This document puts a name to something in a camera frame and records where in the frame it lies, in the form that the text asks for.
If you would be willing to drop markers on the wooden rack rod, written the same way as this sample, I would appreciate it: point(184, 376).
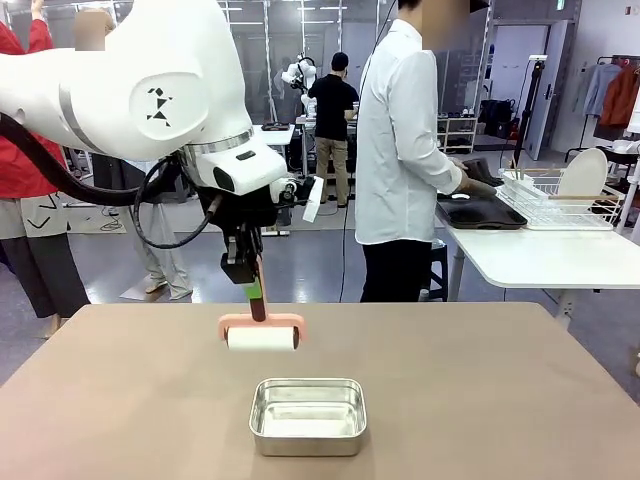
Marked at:
point(580, 197)

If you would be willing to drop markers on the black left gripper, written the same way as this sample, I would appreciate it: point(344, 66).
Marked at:
point(245, 212)

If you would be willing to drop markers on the black light stand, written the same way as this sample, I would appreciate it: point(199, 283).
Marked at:
point(537, 58)

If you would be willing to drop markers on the dark blue plastic stool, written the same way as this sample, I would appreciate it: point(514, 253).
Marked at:
point(440, 270)

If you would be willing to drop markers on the orange hanging jacket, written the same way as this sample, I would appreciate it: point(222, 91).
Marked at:
point(620, 95)

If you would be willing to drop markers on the small black tray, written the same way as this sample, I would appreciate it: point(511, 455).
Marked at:
point(277, 126)

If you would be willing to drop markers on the shoe shelf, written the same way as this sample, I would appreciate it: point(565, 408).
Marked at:
point(457, 135)

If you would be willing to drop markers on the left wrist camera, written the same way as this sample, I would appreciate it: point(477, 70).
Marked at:
point(314, 200)

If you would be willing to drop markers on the white side table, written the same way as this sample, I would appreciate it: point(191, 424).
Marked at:
point(550, 260)

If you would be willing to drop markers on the rectangular metal container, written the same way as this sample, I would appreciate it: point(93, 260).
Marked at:
point(307, 445)

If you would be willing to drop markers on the grey hanging shirt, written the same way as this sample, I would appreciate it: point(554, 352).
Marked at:
point(597, 87)

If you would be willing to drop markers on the person in black shirt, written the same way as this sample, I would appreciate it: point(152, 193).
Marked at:
point(330, 105)

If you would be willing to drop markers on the person in white shirt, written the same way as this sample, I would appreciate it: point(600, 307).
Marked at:
point(395, 125)

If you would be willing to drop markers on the black flat tray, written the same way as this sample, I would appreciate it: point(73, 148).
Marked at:
point(490, 217)

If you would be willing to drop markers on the small white background robot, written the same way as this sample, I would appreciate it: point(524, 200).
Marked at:
point(306, 70)

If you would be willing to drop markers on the white background desk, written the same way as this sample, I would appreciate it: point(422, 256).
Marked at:
point(275, 136)

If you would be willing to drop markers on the black bag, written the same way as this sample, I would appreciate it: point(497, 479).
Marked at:
point(497, 120)

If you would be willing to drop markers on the person's right forearm white sleeve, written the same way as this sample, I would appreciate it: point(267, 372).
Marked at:
point(442, 170)

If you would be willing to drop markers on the white plate in rack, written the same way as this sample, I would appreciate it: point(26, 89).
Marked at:
point(585, 172)

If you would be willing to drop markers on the person's right hand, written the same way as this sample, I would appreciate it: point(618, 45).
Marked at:
point(461, 182)

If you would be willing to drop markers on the pink lint roller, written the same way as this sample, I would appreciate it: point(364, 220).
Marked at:
point(260, 340)

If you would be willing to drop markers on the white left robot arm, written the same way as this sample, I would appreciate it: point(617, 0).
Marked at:
point(150, 75)

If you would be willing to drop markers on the mannequin in red jacket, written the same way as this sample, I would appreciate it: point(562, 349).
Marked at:
point(30, 260)

